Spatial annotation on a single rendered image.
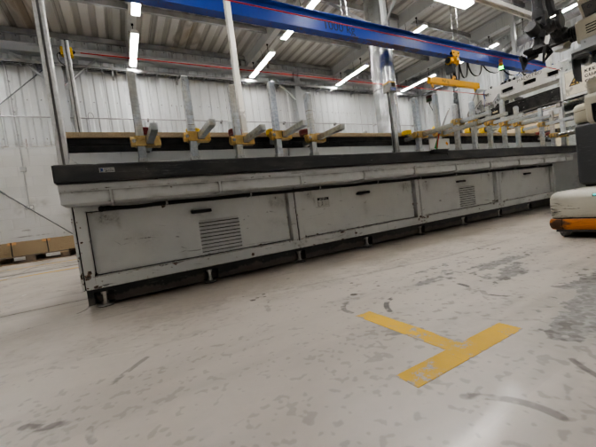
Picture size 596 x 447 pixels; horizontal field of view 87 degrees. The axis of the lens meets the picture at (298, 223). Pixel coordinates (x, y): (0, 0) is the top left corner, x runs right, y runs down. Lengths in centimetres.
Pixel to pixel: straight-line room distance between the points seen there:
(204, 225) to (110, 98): 765
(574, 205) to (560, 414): 180
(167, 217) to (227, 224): 35
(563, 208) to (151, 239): 241
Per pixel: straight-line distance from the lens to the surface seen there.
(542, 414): 73
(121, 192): 174
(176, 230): 197
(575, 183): 535
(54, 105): 181
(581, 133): 276
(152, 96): 952
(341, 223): 244
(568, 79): 530
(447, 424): 67
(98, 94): 945
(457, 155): 305
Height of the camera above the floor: 39
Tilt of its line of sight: 3 degrees down
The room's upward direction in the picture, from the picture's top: 7 degrees counter-clockwise
